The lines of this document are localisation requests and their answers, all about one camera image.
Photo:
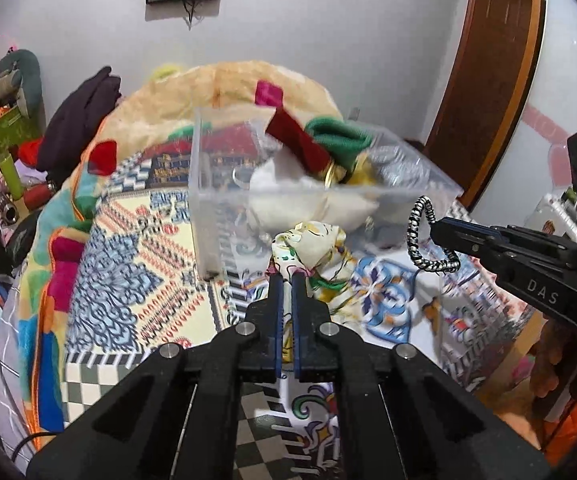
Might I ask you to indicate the brown wooden door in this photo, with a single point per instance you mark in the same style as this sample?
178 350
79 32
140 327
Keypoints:
486 91

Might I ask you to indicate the dark purple jacket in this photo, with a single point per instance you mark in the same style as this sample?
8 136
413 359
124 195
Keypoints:
75 123

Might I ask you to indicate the red velvet pouch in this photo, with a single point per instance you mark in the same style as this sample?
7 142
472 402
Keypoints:
311 156

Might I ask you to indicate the frosted wardrobe sliding door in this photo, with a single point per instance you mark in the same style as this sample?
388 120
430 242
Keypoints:
536 160

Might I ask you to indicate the person's right hand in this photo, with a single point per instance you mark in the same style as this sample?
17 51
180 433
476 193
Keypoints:
552 345

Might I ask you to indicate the green knitted cloth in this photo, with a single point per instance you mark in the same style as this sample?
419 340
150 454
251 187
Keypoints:
344 141

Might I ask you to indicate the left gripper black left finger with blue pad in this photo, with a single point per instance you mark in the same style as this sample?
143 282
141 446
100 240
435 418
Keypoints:
175 416

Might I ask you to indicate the patterned patchwork bed cover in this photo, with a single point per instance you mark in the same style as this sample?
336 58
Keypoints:
289 393

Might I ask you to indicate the clear plastic storage box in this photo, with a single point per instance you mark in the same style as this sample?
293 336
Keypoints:
245 187

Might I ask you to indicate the yellow green sponge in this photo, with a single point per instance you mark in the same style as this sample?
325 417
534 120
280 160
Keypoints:
362 173

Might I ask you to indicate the yellow foam tube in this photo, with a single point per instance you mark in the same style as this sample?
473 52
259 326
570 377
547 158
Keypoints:
166 70

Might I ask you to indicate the white drawstring pouch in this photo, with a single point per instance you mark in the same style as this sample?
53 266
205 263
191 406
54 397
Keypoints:
282 195

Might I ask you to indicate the beige fleece blanket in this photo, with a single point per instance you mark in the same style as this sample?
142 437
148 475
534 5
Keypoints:
112 273

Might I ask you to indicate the floral silk scarf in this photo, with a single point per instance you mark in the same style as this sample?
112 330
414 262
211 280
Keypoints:
318 251

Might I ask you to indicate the green storage box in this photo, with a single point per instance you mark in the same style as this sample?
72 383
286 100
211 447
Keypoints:
16 129

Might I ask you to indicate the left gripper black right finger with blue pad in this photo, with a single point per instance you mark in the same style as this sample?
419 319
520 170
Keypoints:
399 415

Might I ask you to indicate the green thermos bottle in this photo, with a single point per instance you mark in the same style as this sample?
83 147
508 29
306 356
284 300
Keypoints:
11 177

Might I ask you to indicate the grey green plush toy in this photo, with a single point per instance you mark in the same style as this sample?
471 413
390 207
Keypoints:
20 83

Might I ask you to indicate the red heart cushion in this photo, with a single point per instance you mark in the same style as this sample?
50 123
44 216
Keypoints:
28 152

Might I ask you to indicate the red cylindrical can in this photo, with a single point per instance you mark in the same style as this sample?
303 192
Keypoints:
38 195

